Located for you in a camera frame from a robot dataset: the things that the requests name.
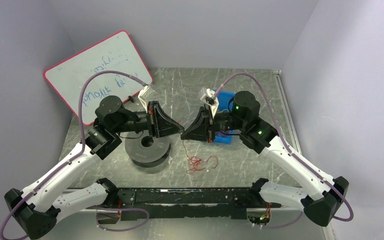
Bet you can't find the blue plastic bin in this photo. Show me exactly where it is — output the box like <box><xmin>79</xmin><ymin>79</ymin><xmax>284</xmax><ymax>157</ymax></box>
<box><xmin>212</xmin><ymin>91</ymin><xmax>235</xmax><ymax>145</ymax></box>

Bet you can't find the aluminium rail frame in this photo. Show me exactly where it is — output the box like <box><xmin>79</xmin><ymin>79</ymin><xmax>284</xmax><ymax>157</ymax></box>
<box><xmin>39</xmin><ymin>69</ymin><xmax>337</xmax><ymax>240</ymax></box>

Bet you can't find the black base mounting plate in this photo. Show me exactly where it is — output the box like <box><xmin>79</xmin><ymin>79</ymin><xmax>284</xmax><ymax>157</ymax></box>
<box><xmin>101</xmin><ymin>187</ymin><xmax>281</xmax><ymax>221</ymax></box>

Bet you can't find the red wire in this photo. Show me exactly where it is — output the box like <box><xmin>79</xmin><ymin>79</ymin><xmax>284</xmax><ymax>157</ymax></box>
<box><xmin>177</xmin><ymin>120</ymin><xmax>219</xmax><ymax>176</ymax></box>

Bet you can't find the grey cable spool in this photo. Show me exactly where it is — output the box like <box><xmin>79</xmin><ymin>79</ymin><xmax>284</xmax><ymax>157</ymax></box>
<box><xmin>124</xmin><ymin>132</ymin><xmax>171</xmax><ymax>168</ymax></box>

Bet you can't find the pink framed whiteboard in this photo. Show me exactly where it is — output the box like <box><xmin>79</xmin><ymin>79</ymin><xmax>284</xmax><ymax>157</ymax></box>
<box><xmin>43</xmin><ymin>30</ymin><xmax>154</xmax><ymax>126</ymax></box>

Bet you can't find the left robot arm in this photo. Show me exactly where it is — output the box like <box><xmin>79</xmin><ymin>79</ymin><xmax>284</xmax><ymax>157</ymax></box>
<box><xmin>4</xmin><ymin>95</ymin><xmax>184</xmax><ymax>240</ymax></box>

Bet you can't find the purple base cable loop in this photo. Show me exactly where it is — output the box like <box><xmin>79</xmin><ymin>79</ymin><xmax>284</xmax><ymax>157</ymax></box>
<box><xmin>95</xmin><ymin>207</ymin><xmax>150</xmax><ymax>233</ymax></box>

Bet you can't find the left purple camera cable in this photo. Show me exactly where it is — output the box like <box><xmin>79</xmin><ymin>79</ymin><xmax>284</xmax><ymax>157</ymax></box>
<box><xmin>0</xmin><ymin>70</ymin><xmax>147</xmax><ymax>240</ymax></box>

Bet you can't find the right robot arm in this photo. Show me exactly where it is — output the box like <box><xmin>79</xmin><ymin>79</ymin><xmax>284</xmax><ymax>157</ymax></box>
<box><xmin>180</xmin><ymin>88</ymin><xmax>349</xmax><ymax>227</ymax></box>

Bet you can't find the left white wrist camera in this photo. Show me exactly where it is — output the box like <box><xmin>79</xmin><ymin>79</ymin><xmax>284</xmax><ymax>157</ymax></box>
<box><xmin>137</xmin><ymin>84</ymin><xmax>158</xmax><ymax>110</ymax></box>

